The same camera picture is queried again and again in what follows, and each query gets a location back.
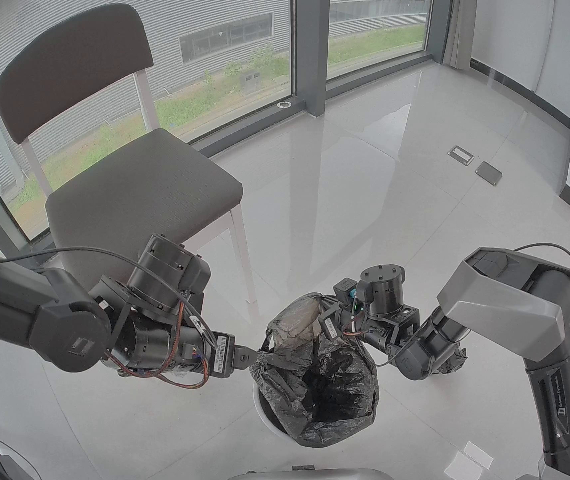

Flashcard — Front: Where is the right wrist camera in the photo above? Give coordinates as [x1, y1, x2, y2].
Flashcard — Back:
[319, 277, 362, 319]

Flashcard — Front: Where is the crumpled black plastic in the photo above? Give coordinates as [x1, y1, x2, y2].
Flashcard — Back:
[432, 345, 468, 376]

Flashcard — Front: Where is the white curtain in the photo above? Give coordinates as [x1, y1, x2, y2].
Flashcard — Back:
[444, 0, 479, 71]

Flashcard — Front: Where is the brown chair with white legs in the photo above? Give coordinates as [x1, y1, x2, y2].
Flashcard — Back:
[0, 3, 259, 306]

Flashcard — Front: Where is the black plastic bag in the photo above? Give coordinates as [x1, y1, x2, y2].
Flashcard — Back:
[250, 292, 381, 448]

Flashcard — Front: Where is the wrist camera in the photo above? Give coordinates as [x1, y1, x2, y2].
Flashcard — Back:
[182, 254, 212, 296]
[319, 277, 362, 319]

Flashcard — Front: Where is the window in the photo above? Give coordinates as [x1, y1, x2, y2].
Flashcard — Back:
[0, 0, 448, 249]

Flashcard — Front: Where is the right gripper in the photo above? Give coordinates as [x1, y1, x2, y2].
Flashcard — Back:
[317, 304, 367, 342]

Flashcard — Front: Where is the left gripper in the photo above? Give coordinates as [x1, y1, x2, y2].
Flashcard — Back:
[112, 312, 237, 380]

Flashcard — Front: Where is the white trash bin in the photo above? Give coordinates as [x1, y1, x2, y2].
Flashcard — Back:
[251, 385, 296, 441]

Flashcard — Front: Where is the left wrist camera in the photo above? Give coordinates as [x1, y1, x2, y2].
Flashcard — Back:
[182, 254, 212, 296]

